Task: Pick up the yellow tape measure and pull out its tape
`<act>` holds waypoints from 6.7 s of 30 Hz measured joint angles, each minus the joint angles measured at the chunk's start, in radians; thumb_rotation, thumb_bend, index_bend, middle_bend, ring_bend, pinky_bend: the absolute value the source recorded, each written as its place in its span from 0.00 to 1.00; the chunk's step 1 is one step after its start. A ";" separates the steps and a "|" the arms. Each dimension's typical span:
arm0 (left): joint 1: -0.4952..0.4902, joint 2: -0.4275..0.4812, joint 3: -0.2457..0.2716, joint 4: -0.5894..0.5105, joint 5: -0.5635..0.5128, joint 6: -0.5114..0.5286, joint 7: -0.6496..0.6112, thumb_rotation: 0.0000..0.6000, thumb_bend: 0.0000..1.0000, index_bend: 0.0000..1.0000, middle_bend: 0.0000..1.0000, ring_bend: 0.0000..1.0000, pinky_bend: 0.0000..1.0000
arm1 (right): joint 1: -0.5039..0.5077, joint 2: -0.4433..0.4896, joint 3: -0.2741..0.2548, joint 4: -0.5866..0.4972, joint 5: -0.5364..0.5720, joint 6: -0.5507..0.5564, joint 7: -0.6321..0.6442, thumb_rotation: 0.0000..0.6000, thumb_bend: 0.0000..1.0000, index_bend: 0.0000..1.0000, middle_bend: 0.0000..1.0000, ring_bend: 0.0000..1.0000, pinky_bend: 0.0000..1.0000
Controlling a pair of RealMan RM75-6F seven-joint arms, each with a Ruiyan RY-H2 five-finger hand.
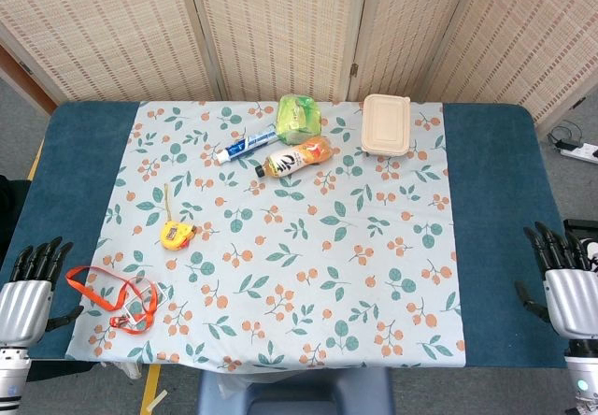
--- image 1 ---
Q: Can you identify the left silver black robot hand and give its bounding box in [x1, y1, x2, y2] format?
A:
[0, 236, 85, 345]

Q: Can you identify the blue plastic stool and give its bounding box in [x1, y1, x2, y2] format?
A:
[195, 366, 396, 415]

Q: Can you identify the floral printed tablecloth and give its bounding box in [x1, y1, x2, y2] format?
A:
[64, 100, 467, 371]

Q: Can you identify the yellow tape measure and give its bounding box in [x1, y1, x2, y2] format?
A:
[160, 183, 199, 251]

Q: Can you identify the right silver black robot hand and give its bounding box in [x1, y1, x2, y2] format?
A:
[514, 221, 598, 340]

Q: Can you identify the blue white toothpaste tube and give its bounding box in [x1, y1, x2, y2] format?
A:
[215, 125, 277, 165]

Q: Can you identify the beige lidded food container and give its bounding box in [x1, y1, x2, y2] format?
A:
[360, 93, 412, 157]

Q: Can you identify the orange lanyard with clear badge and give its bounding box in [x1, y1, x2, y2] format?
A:
[64, 265, 169, 336]

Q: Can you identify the white power strip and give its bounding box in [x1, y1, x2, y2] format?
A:
[559, 142, 598, 164]

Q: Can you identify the orange drink bottle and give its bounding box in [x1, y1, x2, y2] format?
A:
[254, 136, 335, 180]

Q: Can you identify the green snack bag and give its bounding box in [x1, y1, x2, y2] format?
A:
[274, 93, 324, 147]

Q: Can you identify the blue table cover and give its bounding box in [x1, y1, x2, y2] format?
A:
[0, 100, 572, 369]

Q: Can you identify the woven folding screen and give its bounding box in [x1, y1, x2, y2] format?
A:
[0, 0, 598, 126]

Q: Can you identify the black white sneaker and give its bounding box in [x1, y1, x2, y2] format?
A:
[578, 239, 598, 274]

